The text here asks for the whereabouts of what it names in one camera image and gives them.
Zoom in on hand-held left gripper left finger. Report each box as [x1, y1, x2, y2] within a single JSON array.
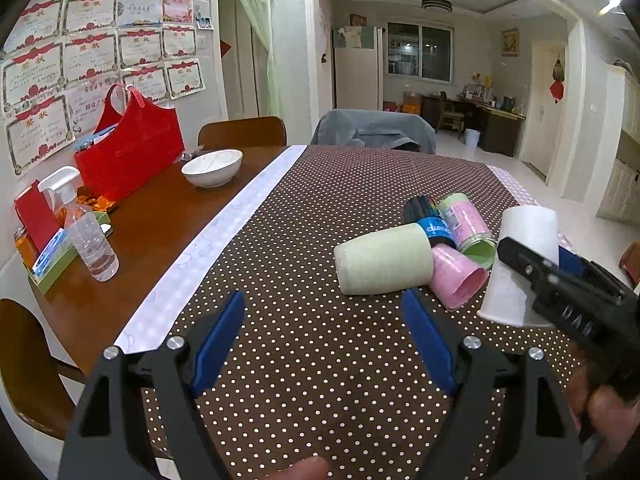
[[59, 290, 246, 480]]

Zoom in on dark wooden desk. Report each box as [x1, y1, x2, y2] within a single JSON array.
[[420, 93, 526, 157]]

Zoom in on red felt bag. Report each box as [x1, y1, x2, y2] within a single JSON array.
[[73, 83, 182, 203]]

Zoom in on brown polka dot tablecloth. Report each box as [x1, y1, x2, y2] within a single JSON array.
[[142, 144, 596, 480]]

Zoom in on cream cabinet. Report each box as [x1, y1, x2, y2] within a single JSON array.
[[594, 61, 640, 222]]

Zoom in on clear spray bottle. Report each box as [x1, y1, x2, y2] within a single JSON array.
[[37, 165, 120, 282]]

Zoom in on wooden desk chair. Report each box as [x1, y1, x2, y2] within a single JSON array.
[[437, 90, 466, 139]]

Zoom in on black and blue cup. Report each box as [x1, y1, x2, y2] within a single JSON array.
[[402, 194, 459, 251]]

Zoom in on orange snack packets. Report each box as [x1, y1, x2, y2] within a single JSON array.
[[54, 186, 117, 217]]

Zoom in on white door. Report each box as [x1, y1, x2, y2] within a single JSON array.
[[528, 42, 567, 172]]

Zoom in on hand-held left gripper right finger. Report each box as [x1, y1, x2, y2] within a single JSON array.
[[401, 287, 587, 480]]

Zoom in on white paper cup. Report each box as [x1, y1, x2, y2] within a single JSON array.
[[476, 204, 559, 329]]

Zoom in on chair with grey cover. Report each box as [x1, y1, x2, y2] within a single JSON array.
[[310, 108, 437, 155]]

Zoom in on white refrigerator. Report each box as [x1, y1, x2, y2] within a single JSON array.
[[333, 25, 384, 111]]

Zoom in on orange box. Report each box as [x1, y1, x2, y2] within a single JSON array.
[[13, 229, 39, 267]]

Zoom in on red hanging ornament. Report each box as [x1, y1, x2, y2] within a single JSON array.
[[548, 57, 566, 105]]

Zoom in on person's left hand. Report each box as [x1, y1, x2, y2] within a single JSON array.
[[277, 455, 332, 480]]

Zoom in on green and pink cup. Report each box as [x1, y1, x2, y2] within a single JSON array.
[[438, 192, 497, 266]]

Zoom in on group of wall certificates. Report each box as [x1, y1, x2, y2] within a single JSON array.
[[0, 0, 217, 177]]

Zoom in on white bowl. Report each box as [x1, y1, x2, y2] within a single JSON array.
[[180, 149, 244, 189]]

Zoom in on person's right hand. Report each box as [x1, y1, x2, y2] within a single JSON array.
[[565, 362, 640, 461]]

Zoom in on window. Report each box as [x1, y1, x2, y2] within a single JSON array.
[[385, 21, 455, 84]]

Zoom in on green curtain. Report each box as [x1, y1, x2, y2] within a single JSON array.
[[217, 0, 282, 119]]

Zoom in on red box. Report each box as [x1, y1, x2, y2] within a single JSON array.
[[13, 179, 60, 252]]

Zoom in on pale green cup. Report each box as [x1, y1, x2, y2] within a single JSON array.
[[333, 223, 435, 296]]

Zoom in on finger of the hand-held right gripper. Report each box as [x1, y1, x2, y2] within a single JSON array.
[[496, 236, 562, 287], [558, 246, 587, 278]]

